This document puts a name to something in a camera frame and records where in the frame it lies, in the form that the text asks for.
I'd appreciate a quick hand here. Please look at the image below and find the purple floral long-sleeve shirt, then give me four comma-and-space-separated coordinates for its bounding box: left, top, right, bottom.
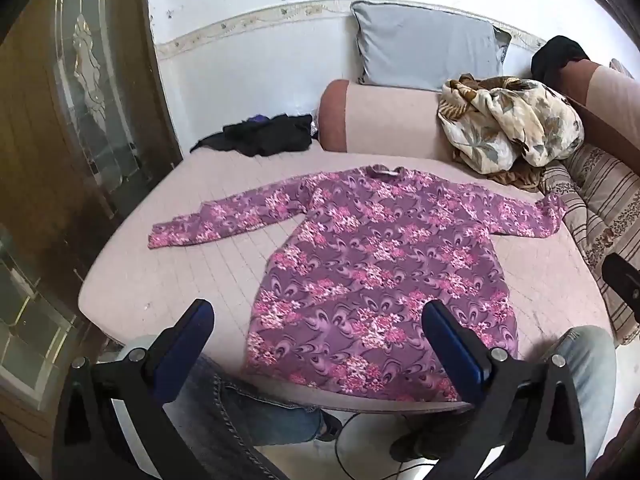
148, 164, 568, 403

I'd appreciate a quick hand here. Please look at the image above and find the person's right dark shoe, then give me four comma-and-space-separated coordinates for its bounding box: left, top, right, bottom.
390, 427, 441, 463

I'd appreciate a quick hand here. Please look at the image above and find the person's left jeans leg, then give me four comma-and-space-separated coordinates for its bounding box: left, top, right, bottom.
165, 355, 326, 480

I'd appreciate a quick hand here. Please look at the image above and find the wooden door with glass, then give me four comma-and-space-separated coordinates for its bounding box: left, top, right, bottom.
0, 0, 183, 461

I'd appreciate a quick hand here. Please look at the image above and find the pink bolster cushion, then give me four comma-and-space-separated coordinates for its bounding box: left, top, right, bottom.
555, 60, 640, 161
318, 79, 456, 162

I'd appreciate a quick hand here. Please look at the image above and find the person's left dark shoe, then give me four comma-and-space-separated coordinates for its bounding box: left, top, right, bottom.
315, 410, 343, 442

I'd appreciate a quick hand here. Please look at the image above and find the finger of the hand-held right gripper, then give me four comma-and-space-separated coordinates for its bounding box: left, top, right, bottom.
601, 254, 640, 321

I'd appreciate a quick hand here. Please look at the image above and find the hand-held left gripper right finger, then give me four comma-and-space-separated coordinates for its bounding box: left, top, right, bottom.
421, 300, 586, 480

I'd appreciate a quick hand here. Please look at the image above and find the black cloth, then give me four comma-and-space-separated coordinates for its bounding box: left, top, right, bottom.
531, 35, 590, 81

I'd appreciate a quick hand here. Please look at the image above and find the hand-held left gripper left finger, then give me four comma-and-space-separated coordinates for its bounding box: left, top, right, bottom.
52, 298, 286, 480

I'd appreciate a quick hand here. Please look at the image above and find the person's dark shoe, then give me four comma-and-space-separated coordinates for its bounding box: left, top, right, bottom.
390, 427, 441, 463
315, 410, 343, 442

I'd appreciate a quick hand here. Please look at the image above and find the black floor cable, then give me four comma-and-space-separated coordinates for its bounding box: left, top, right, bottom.
334, 412, 418, 480

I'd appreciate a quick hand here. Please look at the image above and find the grey pillow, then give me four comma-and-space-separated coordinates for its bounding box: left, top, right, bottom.
350, 1, 512, 92

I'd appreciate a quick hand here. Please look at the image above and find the pink bed mattress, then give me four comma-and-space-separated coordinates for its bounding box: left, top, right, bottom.
77, 152, 616, 416

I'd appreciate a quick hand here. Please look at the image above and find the person's right jeans leg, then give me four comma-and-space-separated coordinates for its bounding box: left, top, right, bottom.
550, 325, 617, 436

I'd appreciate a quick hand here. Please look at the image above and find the beige floral blanket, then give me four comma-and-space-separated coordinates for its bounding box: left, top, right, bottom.
437, 75, 585, 188

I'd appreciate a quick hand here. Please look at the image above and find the person's jeans leg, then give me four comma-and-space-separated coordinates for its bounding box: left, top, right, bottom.
550, 325, 617, 436
165, 355, 326, 480

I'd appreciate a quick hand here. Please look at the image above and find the pile of black clothes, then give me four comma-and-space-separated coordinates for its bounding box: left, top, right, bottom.
190, 114, 315, 157

